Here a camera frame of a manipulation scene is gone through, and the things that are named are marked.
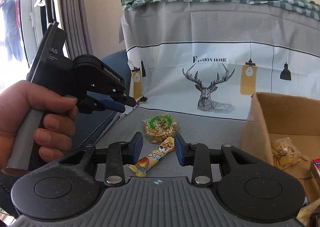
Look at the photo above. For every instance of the blue sofa armrest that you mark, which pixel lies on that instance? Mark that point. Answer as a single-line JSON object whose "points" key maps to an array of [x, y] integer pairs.
{"points": [[100, 122]]}

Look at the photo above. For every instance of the clear peanut snack bag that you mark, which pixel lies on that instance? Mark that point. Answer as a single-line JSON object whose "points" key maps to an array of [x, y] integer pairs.
{"points": [[287, 154]]}

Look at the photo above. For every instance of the red and yellow snack packet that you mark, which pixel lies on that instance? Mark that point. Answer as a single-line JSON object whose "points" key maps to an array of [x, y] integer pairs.
{"points": [[316, 164]]}

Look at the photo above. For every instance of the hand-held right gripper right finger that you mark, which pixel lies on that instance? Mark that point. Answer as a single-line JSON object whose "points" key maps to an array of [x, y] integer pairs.
{"points": [[178, 148]]}

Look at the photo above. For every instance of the pale yellow plastic bag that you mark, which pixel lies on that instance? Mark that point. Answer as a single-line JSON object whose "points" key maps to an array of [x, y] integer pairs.
{"points": [[310, 213]]}

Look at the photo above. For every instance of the white window frame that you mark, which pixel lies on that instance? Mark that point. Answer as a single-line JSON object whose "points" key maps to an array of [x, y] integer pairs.
{"points": [[30, 17]]}

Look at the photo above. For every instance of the person's left hand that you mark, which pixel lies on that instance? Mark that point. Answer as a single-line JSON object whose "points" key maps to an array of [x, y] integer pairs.
{"points": [[15, 107]]}

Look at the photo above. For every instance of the hanging dark clothes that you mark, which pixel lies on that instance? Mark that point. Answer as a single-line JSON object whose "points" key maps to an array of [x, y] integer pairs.
{"points": [[11, 29]]}

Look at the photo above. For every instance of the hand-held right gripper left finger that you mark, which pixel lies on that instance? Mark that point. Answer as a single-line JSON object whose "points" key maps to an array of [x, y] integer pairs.
{"points": [[138, 145]]}

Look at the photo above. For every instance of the yellow snack bar packet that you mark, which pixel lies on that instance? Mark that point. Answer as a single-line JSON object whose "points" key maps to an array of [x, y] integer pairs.
{"points": [[147, 162]]}

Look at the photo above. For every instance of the brown cardboard box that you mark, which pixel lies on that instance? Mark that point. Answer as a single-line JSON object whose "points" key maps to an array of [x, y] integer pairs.
{"points": [[257, 122]]}

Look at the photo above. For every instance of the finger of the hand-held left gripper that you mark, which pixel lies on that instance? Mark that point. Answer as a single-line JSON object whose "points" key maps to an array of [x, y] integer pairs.
{"points": [[113, 105], [127, 101]]}

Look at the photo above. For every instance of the grey curtain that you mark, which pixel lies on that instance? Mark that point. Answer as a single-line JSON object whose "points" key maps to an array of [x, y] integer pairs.
{"points": [[75, 17]]}

